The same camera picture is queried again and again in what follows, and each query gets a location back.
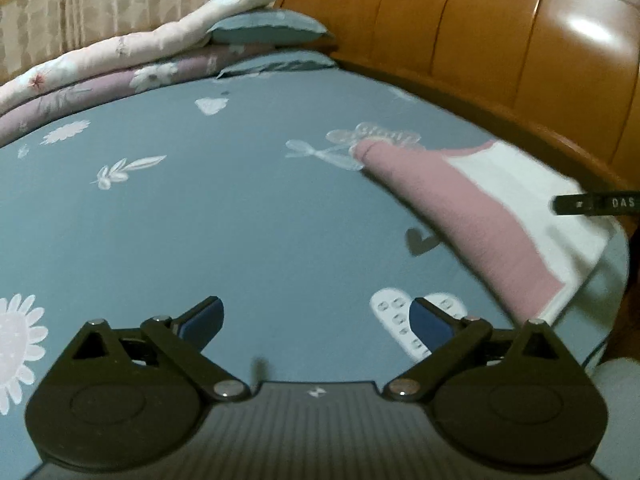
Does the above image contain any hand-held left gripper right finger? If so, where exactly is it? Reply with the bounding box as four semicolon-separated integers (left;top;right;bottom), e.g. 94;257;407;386
382;297;588;403

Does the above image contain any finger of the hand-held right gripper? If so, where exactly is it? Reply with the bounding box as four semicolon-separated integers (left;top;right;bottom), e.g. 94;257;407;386
550;194;603;217

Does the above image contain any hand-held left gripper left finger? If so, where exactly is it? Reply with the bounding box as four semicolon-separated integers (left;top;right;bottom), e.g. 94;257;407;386
47;296;251;403

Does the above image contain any pink and white sweater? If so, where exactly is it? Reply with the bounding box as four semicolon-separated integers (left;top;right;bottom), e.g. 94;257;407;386
352;139;618;328

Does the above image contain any blue floral bed sheet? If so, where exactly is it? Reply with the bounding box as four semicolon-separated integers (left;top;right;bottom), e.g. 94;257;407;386
0;57;631;421

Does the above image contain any wooden headboard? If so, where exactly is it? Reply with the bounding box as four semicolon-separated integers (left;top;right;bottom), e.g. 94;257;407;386
272;0;640;201

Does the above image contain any blue pillow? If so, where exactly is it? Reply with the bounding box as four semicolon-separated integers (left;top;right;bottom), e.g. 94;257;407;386
206;9;336;46
217;51;338;78

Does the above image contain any light pink floral quilt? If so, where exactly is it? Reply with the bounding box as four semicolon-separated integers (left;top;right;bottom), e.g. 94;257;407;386
0;0;281;111

